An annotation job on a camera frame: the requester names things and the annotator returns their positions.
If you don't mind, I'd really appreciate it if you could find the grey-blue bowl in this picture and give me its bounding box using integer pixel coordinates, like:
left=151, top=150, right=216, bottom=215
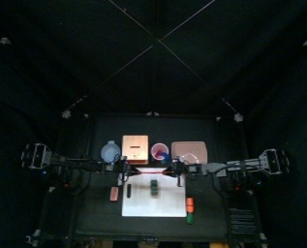
left=100, top=139, right=121, bottom=164

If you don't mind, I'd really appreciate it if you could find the white cutting board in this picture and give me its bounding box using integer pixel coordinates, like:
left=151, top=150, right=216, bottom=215
left=120, top=167, right=188, bottom=218

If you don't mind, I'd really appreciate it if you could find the white printed label sticker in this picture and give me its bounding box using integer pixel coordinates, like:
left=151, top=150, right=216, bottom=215
left=228, top=207, right=257, bottom=238

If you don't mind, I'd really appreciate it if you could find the pink tray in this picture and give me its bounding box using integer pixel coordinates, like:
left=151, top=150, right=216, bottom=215
left=169, top=140, right=208, bottom=165

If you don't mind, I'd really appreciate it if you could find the thin white cord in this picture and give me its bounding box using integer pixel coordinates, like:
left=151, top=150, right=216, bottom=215
left=68, top=0, right=216, bottom=110
left=108, top=0, right=239, bottom=114

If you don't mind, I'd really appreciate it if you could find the small metal bucket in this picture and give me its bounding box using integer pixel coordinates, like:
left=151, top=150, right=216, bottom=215
left=177, top=153, right=200, bottom=166

